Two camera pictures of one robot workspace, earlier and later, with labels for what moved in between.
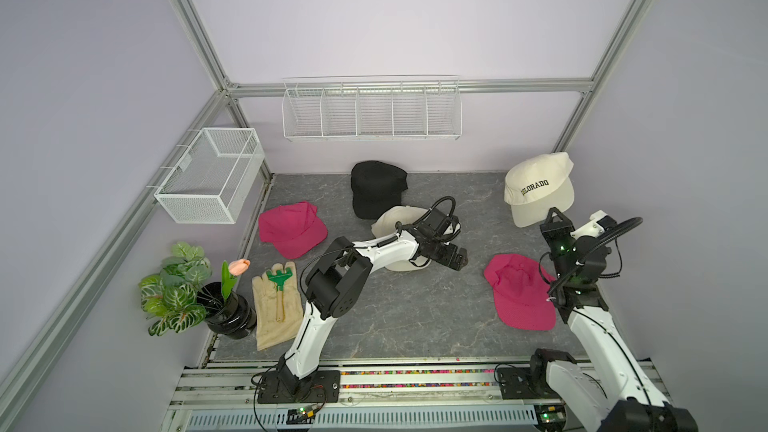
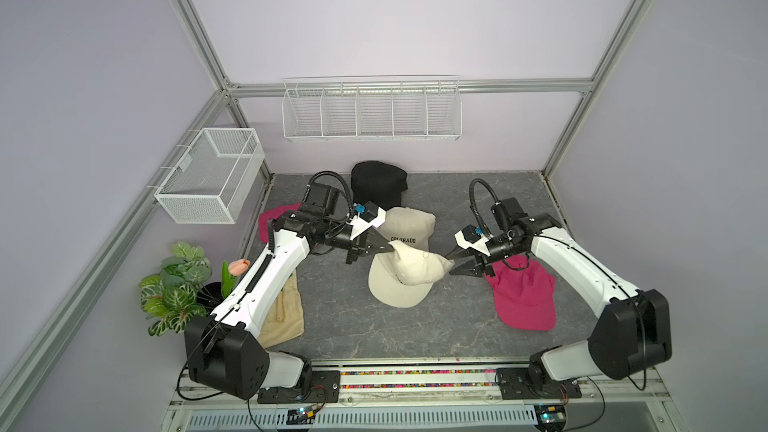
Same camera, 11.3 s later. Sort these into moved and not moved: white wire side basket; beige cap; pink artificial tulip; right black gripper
Moved: right black gripper
Not moved: beige cap; pink artificial tulip; white wire side basket
